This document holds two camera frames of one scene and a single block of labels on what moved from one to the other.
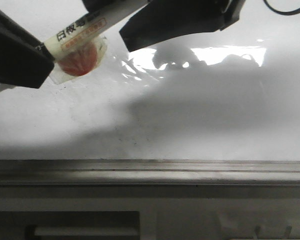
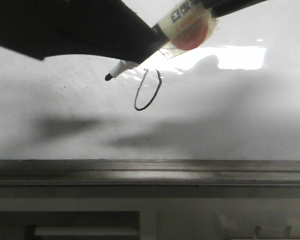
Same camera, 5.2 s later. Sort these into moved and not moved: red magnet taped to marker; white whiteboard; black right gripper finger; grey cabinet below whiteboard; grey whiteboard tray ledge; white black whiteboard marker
Moved: red magnet taped to marker; white black whiteboard marker; black right gripper finger
Not moved: grey cabinet below whiteboard; white whiteboard; grey whiteboard tray ledge
